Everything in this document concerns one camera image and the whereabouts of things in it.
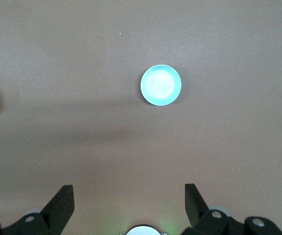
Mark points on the blue plastic bowl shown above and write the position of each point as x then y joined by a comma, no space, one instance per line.
160,85

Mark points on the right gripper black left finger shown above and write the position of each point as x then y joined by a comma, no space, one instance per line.
55,215

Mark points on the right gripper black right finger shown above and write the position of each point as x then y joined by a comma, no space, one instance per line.
199,220

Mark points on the brown table cloth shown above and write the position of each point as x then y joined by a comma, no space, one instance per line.
57,61

